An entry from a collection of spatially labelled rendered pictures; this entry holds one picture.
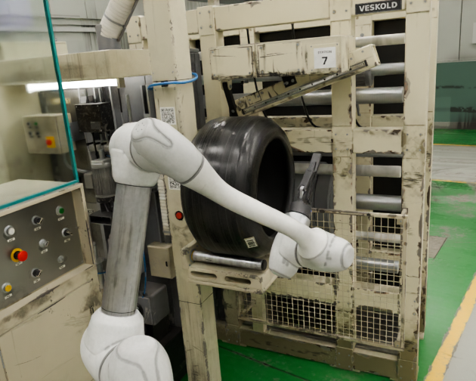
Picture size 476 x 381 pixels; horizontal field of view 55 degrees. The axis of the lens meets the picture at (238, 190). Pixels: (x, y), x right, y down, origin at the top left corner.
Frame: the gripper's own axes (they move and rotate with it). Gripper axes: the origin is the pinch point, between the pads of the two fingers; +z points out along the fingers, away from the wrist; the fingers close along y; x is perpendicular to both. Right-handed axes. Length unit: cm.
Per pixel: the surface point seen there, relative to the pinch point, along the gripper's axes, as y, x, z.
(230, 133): 0.2, -35.7, 6.1
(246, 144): -0.2, -27.3, 2.7
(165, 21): -19, -71, 41
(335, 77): 22, -9, 52
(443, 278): 235, 58, 30
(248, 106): 34, -49, 39
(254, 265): 34, -21, -35
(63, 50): 162, -343, 150
